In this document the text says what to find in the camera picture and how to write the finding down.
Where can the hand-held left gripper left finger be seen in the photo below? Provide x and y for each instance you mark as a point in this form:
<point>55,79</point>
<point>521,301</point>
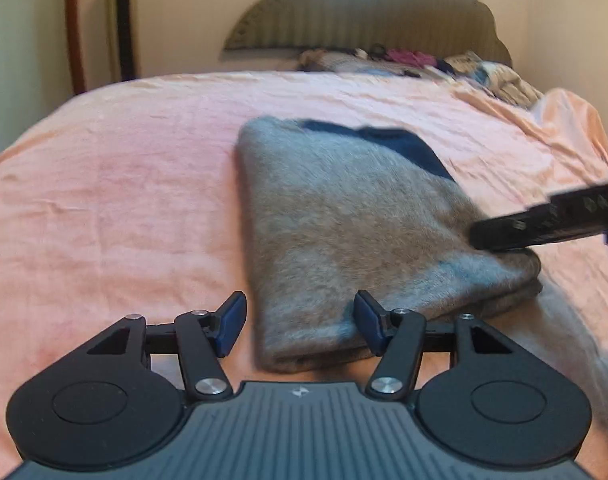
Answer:
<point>231,325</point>

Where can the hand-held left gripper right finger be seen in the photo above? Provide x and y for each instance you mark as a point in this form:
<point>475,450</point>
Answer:
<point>369,322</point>

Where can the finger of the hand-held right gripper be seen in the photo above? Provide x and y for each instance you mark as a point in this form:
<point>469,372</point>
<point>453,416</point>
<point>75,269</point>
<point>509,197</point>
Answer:
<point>509,230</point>

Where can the grey sweater with navy sleeves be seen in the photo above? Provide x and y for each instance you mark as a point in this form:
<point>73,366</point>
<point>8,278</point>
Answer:
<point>344,220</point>

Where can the pile of crumpled clothes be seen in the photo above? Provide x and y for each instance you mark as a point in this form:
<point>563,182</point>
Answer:
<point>504,82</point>

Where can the peach blanket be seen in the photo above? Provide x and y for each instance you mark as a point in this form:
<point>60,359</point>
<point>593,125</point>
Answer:
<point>574,125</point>

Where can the pink bed sheet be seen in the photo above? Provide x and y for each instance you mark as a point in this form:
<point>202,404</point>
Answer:
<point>108,185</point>

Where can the magenta cloth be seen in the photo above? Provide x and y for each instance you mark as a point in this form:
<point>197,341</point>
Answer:
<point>409,56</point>

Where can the patterned grey pillow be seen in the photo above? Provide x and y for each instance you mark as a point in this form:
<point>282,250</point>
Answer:
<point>334,60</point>

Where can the olive padded headboard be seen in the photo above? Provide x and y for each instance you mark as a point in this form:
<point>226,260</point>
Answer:
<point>384,15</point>

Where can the gold tower fan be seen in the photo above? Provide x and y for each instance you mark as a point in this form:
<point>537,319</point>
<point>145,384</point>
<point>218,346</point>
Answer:
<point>123,25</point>

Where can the white floral wardrobe door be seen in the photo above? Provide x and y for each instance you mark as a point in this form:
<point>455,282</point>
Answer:
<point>23,35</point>

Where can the brown wooden door frame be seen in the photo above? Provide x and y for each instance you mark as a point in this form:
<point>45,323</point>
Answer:
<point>75,25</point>

